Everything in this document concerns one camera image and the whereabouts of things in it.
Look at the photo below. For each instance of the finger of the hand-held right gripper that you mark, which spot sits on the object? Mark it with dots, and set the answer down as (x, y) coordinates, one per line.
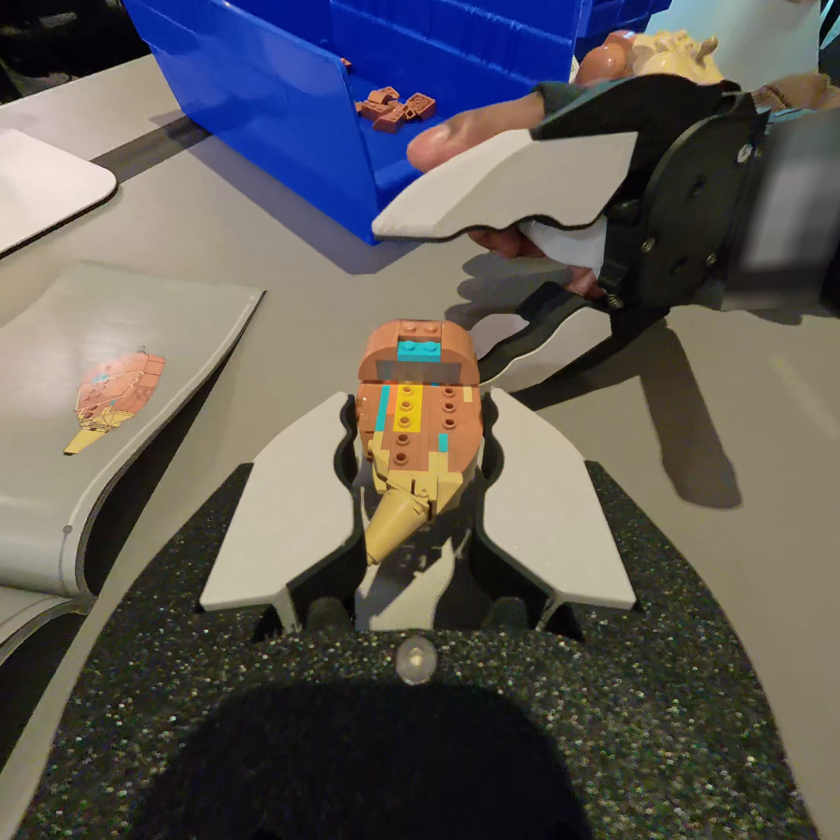
(558, 328)
(512, 177)

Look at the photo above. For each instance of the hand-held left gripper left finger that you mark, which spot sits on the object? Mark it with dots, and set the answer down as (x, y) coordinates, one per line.
(282, 512)

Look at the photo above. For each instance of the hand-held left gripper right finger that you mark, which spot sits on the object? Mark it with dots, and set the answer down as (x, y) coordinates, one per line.
(551, 512)

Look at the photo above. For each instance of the brown brick vehicle model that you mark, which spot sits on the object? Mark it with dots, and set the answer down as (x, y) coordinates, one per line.
(413, 433)

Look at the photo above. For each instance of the blue plastic bin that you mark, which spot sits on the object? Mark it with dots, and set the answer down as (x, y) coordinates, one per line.
(262, 98)

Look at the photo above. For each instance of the person's right forearm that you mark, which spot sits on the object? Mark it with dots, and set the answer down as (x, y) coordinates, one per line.
(800, 88)

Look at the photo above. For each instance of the grey desk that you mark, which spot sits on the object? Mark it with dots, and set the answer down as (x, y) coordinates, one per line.
(197, 216)

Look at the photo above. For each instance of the person's right hand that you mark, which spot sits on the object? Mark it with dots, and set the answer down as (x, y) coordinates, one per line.
(472, 131)

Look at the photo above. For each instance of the pile of brown bricks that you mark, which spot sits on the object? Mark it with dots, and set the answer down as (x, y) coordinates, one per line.
(394, 108)

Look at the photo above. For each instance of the beige brown brick figure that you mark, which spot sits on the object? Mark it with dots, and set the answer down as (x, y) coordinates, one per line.
(669, 59)

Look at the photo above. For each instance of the open instruction booklet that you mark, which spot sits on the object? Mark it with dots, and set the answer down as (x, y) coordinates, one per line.
(131, 308)

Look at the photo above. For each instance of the white stand base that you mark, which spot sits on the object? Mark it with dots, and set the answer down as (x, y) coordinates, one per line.
(46, 177)

